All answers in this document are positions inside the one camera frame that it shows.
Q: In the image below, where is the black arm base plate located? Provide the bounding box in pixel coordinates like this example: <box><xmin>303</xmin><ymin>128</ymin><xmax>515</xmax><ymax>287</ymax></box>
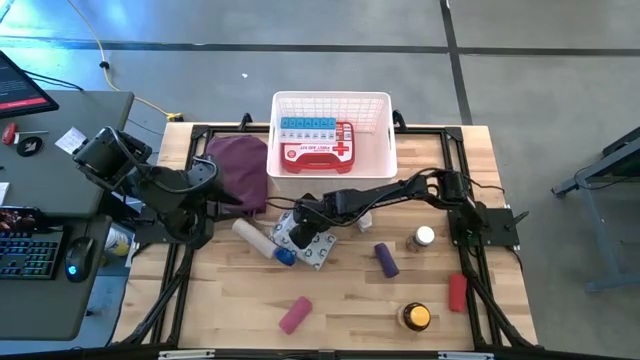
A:
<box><xmin>447</xmin><ymin>207</ymin><xmax>530</xmax><ymax>248</ymax></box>

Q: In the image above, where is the white paper note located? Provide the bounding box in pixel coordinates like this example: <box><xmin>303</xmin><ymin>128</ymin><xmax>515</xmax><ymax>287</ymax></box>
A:
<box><xmin>53</xmin><ymin>125</ymin><xmax>88</xmax><ymax>156</ymax></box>

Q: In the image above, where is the black floor cable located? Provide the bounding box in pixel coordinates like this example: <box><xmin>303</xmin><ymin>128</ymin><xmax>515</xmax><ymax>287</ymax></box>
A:
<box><xmin>22</xmin><ymin>68</ymin><xmax>85</xmax><ymax>93</ymax></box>

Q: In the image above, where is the white perforated plastic basket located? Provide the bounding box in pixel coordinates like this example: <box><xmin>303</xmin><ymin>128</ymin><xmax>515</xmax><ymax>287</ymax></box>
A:
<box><xmin>266</xmin><ymin>90</ymin><xmax>399</xmax><ymax>181</ymax></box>

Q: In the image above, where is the red bandage roll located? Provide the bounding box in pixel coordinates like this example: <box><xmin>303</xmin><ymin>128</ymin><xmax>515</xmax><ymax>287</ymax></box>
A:
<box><xmin>447</xmin><ymin>272</ymin><xmax>469</xmax><ymax>314</ymax></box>

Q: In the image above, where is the brown bottle with yellow cap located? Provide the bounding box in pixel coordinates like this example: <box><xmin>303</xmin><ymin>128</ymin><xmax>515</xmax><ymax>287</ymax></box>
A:
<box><xmin>396</xmin><ymin>301</ymin><xmax>433</xmax><ymax>333</ymax></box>

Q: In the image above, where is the black metal table frame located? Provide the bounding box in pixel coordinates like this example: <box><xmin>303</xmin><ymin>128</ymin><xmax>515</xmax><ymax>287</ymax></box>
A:
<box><xmin>117</xmin><ymin>109</ymin><xmax>539</xmax><ymax>351</ymax></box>

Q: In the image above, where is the yellow floor cable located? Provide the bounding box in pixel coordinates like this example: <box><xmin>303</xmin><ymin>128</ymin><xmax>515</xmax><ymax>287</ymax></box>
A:
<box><xmin>66</xmin><ymin>0</ymin><xmax>185</xmax><ymax>123</ymax></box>

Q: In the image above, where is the blue and white pill organizer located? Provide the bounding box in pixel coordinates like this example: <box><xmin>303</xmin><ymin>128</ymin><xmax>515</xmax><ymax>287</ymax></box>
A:
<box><xmin>278</xmin><ymin>116</ymin><xmax>338</xmax><ymax>144</ymax></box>

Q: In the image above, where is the purple bandage roll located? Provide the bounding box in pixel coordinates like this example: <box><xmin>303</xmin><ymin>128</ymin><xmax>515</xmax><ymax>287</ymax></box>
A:
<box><xmin>373</xmin><ymin>242</ymin><xmax>401</xmax><ymax>280</ymax></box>

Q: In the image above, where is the black round disc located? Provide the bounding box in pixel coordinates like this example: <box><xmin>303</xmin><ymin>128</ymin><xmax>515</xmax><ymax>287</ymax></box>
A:
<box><xmin>15</xmin><ymin>135</ymin><xmax>45</xmax><ymax>159</ymax></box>

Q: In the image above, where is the purple cloth bag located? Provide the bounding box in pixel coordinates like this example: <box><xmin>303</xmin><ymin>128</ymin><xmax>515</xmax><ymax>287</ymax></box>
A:
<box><xmin>203</xmin><ymin>134</ymin><xmax>270</xmax><ymax>217</ymax></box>

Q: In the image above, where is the white and yellow can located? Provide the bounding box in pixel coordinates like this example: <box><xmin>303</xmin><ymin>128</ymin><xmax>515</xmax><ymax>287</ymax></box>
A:
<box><xmin>103</xmin><ymin>226</ymin><xmax>133</xmax><ymax>258</ymax></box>

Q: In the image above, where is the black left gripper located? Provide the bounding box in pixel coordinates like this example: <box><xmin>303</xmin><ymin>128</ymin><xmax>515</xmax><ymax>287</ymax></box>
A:
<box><xmin>186</xmin><ymin>156</ymin><xmax>245</xmax><ymax>222</ymax></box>

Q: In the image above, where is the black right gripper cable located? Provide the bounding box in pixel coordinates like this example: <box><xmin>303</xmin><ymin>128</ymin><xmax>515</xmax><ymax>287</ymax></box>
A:
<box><xmin>264</xmin><ymin>195</ymin><xmax>321</xmax><ymax>226</ymax></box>

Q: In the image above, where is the black smartphone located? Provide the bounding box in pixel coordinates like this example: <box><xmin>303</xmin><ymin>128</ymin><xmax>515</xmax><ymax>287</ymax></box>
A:
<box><xmin>0</xmin><ymin>205</ymin><xmax>44</xmax><ymax>234</ymax></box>

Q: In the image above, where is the red first aid kit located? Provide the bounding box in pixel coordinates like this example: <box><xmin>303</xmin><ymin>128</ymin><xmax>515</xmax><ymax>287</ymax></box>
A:
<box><xmin>279</xmin><ymin>121</ymin><xmax>357</xmax><ymax>175</ymax></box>

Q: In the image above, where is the black computer monitor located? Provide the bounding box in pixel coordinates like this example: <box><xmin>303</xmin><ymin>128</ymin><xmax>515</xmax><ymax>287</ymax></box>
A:
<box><xmin>0</xmin><ymin>49</ymin><xmax>61</xmax><ymax>120</ymax></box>

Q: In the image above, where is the red handled tool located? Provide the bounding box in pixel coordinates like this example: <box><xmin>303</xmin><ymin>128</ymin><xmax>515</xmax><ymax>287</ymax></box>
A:
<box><xmin>1</xmin><ymin>122</ymin><xmax>50</xmax><ymax>147</ymax></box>

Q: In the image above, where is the backlit black keyboard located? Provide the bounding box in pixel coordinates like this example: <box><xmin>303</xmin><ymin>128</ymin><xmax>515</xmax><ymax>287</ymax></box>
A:
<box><xmin>0</xmin><ymin>229</ymin><xmax>64</xmax><ymax>281</ymax></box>

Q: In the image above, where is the blue oval container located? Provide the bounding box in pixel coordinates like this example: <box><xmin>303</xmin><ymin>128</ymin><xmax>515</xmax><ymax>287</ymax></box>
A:
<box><xmin>273</xmin><ymin>246</ymin><xmax>298</xmax><ymax>268</ymax></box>

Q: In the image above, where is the grey desk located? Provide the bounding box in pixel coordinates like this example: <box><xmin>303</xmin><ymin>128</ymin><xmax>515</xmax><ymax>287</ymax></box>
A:
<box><xmin>0</xmin><ymin>89</ymin><xmax>136</xmax><ymax>342</ymax></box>

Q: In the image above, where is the pink bandage roll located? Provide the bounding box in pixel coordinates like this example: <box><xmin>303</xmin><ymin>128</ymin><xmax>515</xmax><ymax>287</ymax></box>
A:
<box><xmin>277</xmin><ymin>295</ymin><xmax>314</xmax><ymax>336</ymax></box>

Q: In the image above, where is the black computer mouse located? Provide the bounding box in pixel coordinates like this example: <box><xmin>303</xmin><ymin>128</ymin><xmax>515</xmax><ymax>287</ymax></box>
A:
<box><xmin>63</xmin><ymin>236</ymin><xmax>96</xmax><ymax>284</ymax></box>

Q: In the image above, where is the white patterned supply pack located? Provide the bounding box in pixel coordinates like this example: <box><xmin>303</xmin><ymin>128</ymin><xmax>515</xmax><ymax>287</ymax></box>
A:
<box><xmin>269</xmin><ymin>209</ymin><xmax>338</xmax><ymax>272</ymax></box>

